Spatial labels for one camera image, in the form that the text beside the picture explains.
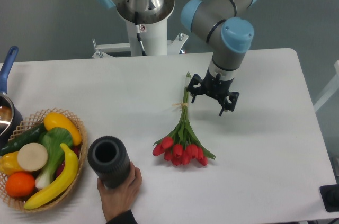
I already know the yellow squash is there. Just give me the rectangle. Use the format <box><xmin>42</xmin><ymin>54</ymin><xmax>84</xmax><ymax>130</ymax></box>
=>
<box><xmin>43</xmin><ymin>112</ymin><xmax>82</xmax><ymax>146</ymax></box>

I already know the red fruit in basket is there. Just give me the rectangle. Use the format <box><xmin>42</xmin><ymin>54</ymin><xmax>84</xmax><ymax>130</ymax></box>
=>
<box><xmin>55</xmin><ymin>146</ymin><xmax>80</xmax><ymax>178</ymax></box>

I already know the orange fruit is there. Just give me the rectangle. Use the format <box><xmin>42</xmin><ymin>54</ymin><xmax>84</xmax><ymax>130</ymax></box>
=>
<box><xmin>5</xmin><ymin>172</ymin><xmax>35</xmax><ymax>198</ymax></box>

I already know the person's hand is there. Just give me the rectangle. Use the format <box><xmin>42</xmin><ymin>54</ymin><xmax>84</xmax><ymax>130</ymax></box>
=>
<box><xmin>97</xmin><ymin>162</ymin><xmax>142</xmax><ymax>222</ymax></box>

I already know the white frame at right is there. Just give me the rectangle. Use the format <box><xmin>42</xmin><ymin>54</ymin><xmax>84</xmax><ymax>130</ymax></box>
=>
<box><xmin>313</xmin><ymin>60</ymin><xmax>338</xmax><ymax>112</ymax></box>

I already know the yellow bell pepper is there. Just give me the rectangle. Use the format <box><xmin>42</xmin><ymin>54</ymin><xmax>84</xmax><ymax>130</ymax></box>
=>
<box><xmin>0</xmin><ymin>151</ymin><xmax>24</xmax><ymax>175</ymax></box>

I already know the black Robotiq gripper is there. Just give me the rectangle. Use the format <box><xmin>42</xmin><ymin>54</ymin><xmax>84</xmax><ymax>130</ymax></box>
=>
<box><xmin>187</xmin><ymin>68</ymin><xmax>239</xmax><ymax>116</ymax></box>

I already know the dark grey ribbed vase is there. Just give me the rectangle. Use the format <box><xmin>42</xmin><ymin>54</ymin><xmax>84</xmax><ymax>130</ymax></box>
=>
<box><xmin>87</xmin><ymin>136</ymin><xmax>130</xmax><ymax>189</ymax></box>

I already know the black device at edge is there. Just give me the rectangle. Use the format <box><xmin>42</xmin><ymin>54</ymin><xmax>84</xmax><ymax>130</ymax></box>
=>
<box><xmin>319</xmin><ymin>184</ymin><xmax>339</xmax><ymax>212</ymax></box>

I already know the green cucumber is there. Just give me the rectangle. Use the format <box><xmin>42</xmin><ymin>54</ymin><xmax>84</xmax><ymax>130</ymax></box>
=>
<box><xmin>1</xmin><ymin>123</ymin><xmax>47</xmax><ymax>156</ymax></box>

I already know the woven wicker basket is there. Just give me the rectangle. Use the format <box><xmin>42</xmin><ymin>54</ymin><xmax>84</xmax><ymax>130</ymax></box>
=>
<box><xmin>1</xmin><ymin>108</ymin><xmax>87</xmax><ymax>213</ymax></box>

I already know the yellow banana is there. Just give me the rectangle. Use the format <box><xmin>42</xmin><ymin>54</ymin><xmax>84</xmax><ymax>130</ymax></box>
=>
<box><xmin>24</xmin><ymin>143</ymin><xmax>79</xmax><ymax>210</ymax></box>

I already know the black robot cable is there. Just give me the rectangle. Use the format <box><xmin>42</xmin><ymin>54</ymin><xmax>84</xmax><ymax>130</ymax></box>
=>
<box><xmin>133</xmin><ymin>11</ymin><xmax>147</xmax><ymax>57</ymax></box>

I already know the dark sleeve forearm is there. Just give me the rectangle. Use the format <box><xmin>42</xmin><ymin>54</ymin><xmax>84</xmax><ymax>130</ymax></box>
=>
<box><xmin>106</xmin><ymin>210</ymin><xmax>137</xmax><ymax>224</ymax></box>

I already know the red tulip bouquet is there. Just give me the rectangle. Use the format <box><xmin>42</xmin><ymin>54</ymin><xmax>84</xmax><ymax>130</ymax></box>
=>
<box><xmin>152</xmin><ymin>73</ymin><xmax>216</xmax><ymax>166</ymax></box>

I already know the blue handled saucepan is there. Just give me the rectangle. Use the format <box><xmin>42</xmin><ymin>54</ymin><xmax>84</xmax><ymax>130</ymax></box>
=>
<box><xmin>1</xmin><ymin>46</ymin><xmax>23</xmax><ymax>148</ymax></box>

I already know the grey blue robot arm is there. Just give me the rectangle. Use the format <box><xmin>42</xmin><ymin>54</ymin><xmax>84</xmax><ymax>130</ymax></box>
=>
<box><xmin>98</xmin><ymin>0</ymin><xmax>257</xmax><ymax>111</ymax></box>

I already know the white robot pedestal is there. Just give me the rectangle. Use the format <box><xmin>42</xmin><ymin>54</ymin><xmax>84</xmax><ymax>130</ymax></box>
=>
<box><xmin>92</xmin><ymin>0</ymin><xmax>189</xmax><ymax>58</ymax></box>

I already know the beige round disc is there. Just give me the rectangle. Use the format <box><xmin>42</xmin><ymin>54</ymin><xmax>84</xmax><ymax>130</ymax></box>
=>
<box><xmin>17</xmin><ymin>143</ymin><xmax>48</xmax><ymax>172</ymax></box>

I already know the green bok choy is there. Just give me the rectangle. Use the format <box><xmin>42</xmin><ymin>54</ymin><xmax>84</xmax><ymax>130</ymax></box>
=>
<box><xmin>35</xmin><ymin>127</ymin><xmax>73</xmax><ymax>190</ymax></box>

